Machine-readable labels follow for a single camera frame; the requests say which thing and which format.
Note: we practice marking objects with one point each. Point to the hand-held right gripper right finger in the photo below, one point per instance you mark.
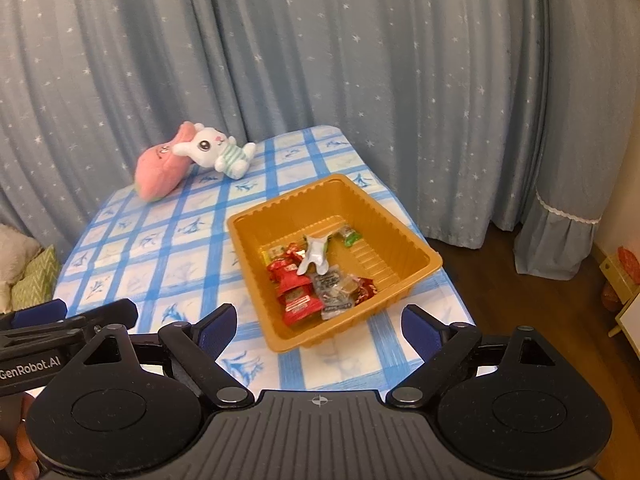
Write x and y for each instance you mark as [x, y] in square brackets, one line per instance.
[422, 332]

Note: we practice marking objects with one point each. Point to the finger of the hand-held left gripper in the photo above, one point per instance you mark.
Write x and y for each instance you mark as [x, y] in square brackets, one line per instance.
[40, 311]
[115, 314]

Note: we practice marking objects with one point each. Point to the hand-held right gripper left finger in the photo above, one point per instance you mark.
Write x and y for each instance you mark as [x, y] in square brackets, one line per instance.
[220, 332]

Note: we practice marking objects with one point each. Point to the red twist-wrapped candy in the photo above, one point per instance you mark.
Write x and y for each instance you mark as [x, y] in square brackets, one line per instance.
[364, 290]

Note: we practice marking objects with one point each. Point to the small brown candy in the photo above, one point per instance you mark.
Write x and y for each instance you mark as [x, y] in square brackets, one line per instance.
[346, 287]

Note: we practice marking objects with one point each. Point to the grey transparent snack packet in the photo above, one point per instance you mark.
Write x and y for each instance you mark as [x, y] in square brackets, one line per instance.
[330, 300]

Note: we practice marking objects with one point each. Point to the small red gold candy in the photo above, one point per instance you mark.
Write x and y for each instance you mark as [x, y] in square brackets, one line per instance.
[282, 251]

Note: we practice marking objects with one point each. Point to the green candy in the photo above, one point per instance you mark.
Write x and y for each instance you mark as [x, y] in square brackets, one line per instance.
[350, 237]

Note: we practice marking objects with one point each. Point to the silver candy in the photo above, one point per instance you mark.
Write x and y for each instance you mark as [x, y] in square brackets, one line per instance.
[315, 255]

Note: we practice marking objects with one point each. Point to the orange plastic tray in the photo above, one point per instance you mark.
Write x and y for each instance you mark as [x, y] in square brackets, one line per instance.
[300, 210]

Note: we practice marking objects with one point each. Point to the person's left hand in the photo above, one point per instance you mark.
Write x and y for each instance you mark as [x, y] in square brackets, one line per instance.
[15, 440]

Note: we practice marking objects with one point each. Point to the green chevron cushion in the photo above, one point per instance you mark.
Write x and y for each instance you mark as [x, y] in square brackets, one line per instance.
[37, 275]

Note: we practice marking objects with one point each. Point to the beige pillow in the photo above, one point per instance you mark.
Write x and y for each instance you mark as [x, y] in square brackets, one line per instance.
[15, 250]

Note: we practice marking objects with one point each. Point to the blue checked tablecloth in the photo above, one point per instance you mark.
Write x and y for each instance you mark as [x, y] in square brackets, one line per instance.
[175, 270]

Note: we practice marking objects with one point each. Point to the pink plush toy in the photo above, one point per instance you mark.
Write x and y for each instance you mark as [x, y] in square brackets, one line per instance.
[160, 170]

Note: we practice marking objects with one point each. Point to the lace-trimmed blue curtain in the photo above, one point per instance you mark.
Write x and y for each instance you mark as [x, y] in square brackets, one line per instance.
[555, 250]

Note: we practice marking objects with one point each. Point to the white rabbit plush toy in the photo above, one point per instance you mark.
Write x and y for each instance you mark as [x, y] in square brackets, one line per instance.
[205, 145]

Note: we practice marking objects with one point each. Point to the light wooden furniture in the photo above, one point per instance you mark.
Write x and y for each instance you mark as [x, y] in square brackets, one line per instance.
[627, 315]

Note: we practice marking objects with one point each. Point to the blue starry curtain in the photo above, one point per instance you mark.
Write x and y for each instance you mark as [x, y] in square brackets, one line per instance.
[350, 60]

